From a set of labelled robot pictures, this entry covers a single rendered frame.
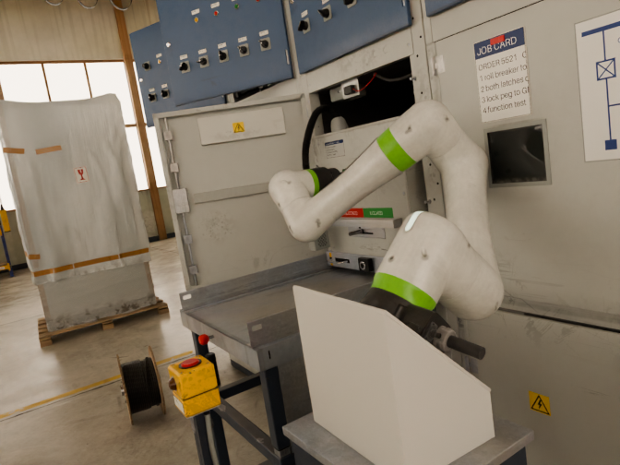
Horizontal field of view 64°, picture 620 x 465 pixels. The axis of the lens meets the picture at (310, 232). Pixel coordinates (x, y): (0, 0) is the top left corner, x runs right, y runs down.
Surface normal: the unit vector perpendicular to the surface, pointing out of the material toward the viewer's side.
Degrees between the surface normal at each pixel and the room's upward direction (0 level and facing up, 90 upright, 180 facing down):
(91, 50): 90
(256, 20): 90
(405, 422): 90
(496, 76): 90
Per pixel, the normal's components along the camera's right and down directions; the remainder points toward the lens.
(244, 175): 0.11, 0.12
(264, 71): -0.42, 0.18
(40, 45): 0.54, 0.04
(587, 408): -0.83, 0.20
